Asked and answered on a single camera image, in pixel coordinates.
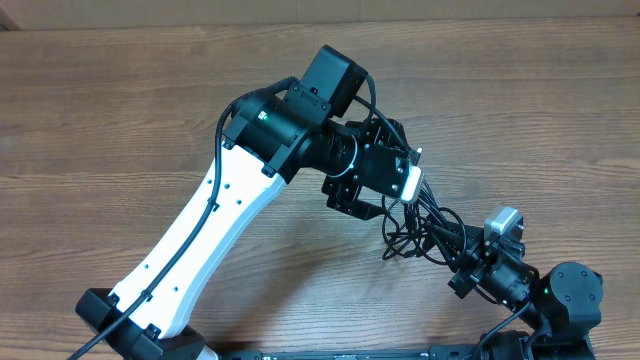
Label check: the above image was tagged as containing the black usb cable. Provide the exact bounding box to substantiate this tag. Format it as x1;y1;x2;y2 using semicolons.
380;179;469;267

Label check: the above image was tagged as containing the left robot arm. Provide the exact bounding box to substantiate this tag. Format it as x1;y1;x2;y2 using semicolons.
76;46;422;359

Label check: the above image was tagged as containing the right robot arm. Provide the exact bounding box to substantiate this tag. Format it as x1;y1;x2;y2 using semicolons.
424;216;603;359

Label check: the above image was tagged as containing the cardboard board backdrop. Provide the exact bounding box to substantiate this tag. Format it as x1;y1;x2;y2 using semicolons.
1;0;639;30

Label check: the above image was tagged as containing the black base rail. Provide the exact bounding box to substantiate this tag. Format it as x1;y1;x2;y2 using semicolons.
199;342;526;360

